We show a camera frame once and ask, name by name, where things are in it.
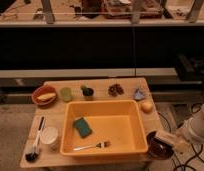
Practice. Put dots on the green sponge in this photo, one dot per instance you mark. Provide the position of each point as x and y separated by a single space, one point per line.
82 127

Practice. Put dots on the green cup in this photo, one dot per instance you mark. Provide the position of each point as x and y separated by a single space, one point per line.
65 94

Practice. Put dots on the yellow food in bowl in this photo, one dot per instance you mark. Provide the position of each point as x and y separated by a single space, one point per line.
47 96

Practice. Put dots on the black white dish brush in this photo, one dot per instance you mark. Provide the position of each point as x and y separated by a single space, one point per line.
32 154

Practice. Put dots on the brown grape cluster toy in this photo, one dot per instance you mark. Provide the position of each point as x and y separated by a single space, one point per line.
115 89

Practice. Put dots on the silver fork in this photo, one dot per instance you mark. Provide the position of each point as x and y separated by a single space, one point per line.
103 144

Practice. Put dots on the yellow plastic tub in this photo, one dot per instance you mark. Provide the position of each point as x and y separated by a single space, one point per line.
117 121

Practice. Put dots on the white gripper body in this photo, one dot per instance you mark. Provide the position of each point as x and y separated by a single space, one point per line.
181 145

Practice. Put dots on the purple bowl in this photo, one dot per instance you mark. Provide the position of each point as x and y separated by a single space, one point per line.
157 149

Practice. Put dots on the orange bowl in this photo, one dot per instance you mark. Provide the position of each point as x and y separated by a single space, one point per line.
43 90

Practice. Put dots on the yellow lemon toy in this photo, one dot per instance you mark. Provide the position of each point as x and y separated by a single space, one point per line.
146 106

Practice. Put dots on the white cup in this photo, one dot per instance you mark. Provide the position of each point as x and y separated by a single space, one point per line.
50 137

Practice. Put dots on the wooden board eraser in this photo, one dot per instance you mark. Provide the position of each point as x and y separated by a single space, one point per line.
165 137

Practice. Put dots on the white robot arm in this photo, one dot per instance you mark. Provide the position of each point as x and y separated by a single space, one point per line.
191 132

